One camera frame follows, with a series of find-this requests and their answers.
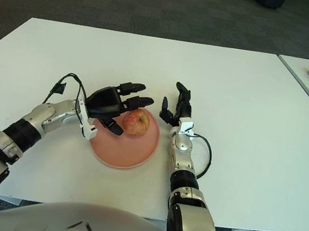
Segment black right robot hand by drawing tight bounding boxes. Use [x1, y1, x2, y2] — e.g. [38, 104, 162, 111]
[157, 79, 197, 129]

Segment white side table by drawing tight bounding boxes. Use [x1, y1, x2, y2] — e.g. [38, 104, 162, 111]
[269, 54, 309, 130]

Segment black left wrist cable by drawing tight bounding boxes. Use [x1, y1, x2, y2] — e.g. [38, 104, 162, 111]
[41, 69, 91, 112]

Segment grey robot torso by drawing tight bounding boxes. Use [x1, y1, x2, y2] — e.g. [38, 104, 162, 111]
[0, 190, 206, 231]

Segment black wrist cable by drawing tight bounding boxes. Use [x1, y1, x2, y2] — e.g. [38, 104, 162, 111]
[184, 132, 216, 181]
[41, 69, 91, 112]

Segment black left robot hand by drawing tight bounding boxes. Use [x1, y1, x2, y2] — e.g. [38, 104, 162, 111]
[81, 76, 157, 140]

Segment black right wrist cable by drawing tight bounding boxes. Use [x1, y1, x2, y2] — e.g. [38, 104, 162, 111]
[184, 132, 216, 181]

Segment red yellow apple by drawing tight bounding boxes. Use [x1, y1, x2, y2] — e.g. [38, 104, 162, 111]
[120, 106, 153, 138]

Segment pink round plate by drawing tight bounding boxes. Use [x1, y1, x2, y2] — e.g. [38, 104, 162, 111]
[86, 101, 164, 175]

